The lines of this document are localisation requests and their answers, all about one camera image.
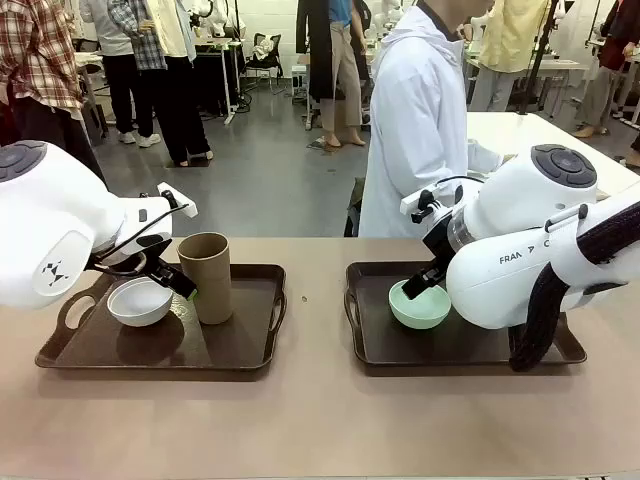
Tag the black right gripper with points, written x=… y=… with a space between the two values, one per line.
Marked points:
x=439 y=245

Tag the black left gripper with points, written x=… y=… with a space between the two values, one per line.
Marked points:
x=152 y=250

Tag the mint green bowl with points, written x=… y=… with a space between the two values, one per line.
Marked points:
x=417 y=315

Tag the brown tall cup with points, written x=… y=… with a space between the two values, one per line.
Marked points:
x=212 y=285

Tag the white bowl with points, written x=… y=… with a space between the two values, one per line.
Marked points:
x=137 y=307

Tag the person's right forearm white sleeve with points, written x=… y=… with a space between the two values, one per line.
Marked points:
x=482 y=157

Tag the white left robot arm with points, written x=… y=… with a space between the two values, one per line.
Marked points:
x=50 y=225

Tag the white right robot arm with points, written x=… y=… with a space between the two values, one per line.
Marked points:
x=500 y=290

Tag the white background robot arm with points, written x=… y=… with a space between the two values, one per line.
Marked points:
x=217 y=20

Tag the dark brown plastic tray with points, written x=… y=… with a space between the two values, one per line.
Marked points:
x=150 y=350
x=450 y=350

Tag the person in white hooded jacket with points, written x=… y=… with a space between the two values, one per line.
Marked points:
x=415 y=125

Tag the person in cream jacket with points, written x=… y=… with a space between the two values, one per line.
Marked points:
x=175 y=100

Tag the person in grey shirt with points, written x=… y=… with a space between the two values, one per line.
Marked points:
x=125 y=90

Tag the white rounded table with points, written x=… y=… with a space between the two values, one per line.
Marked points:
x=550 y=132

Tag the desk with green light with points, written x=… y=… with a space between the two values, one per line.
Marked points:
x=229 y=85

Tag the person in beige trousers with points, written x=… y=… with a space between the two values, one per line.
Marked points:
x=345 y=75

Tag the person in blue plaid shirt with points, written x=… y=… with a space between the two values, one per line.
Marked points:
x=145 y=50

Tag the black office chair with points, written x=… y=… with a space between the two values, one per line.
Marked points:
x=265 y=62

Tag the black slanted stand pole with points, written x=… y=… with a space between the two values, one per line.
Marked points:
x=539 y=60

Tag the small white background robot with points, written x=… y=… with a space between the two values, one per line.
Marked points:
x=475 y=30

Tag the white desk with equipment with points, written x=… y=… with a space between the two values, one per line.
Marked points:
x=565 y=62

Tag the person in yellow shirt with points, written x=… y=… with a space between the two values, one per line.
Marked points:
x=510 y=35

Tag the person in red plaid shirt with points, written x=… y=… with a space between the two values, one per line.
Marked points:
x=35 y=50

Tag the person in dark red top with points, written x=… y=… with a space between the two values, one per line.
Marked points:
x=620 y=40

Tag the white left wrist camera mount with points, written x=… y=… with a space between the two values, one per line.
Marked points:
x=189 y=210

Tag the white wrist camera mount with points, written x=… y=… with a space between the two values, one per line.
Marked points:
x=410 y=201
x=189 y=210

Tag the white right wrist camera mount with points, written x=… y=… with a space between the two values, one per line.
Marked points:
x=410 y=201

